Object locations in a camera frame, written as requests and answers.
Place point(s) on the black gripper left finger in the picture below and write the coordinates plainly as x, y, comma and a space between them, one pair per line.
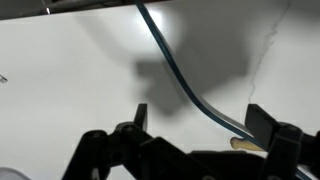
110, 153

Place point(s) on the wooden spoon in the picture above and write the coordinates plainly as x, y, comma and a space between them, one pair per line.
240, 144

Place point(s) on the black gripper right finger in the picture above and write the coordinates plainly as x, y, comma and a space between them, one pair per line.
286, 150

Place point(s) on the clear lunch box blue lid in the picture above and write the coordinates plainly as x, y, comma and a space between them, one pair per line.
10, 175

